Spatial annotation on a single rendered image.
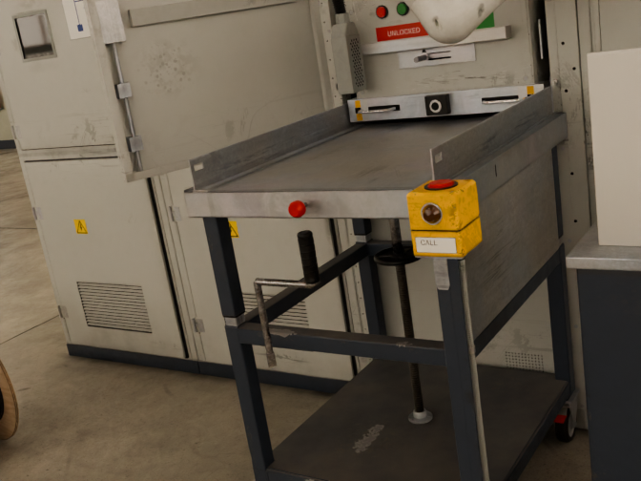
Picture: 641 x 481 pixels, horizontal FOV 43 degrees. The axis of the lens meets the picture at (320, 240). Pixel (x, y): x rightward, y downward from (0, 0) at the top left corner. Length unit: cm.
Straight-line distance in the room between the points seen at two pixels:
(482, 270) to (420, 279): 72
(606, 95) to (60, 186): 222
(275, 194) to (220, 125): 59
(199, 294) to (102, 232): 46
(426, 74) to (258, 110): 45
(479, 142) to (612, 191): 37
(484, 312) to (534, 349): 66
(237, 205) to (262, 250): 89
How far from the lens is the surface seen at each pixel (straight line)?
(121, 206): 292
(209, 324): 282
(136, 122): 209
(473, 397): 131
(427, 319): 236
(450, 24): 163
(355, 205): 152
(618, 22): 197
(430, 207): 118
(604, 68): 130
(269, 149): 195
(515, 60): 205
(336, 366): 257
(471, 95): 209
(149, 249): 289
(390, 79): 219
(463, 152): 155
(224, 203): 170
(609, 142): 132
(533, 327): 225
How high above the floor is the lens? 118
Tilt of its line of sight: 16 degrees down
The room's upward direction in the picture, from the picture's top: 9 degrees counter-clockwise
